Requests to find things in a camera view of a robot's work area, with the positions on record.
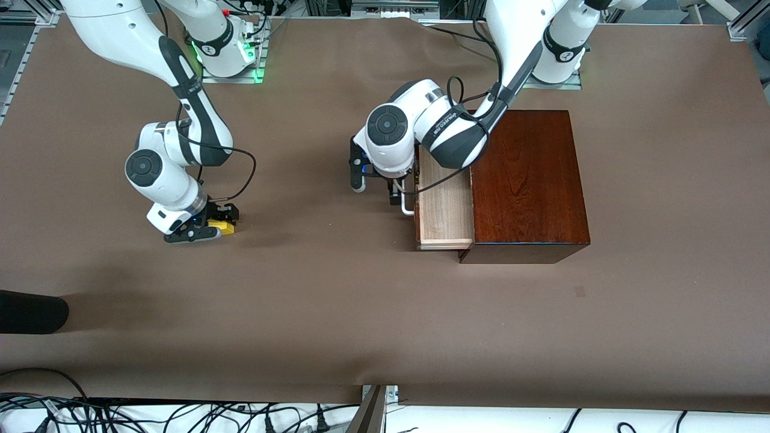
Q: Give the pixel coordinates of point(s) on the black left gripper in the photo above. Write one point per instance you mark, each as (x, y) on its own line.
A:
(394, 186)

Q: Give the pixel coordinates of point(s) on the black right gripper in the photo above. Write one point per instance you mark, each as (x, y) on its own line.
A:
(218, 211)

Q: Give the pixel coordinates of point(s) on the yellow block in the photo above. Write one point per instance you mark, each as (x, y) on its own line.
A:
(224, 227)

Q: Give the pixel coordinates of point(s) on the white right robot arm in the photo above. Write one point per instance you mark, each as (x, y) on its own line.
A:
(162, 174)

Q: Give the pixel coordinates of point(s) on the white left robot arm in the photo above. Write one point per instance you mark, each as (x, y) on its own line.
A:
(445, 132)

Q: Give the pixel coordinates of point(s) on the brown paper table cover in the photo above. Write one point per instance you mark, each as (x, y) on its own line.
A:
(301, 300)

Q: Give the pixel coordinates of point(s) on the dark brown wooden cabinet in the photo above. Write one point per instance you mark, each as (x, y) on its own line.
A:
(529, 180)

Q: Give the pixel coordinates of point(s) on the black power plug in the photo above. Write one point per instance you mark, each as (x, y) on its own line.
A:
(267, 424)
(322, 422)

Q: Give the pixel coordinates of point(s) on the black rounded cylinder object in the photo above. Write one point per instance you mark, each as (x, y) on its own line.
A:
(30, 311)

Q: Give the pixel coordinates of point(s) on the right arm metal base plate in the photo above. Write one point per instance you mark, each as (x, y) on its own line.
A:
(231, 77)

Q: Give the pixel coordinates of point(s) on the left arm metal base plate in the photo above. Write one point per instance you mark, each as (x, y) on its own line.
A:
(556, 85)

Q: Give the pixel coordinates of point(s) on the aluminium frame rail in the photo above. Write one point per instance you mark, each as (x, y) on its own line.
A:
(21, 66)

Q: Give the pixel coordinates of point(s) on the aluminium extrusion post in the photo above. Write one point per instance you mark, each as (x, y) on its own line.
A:
(746, 21)

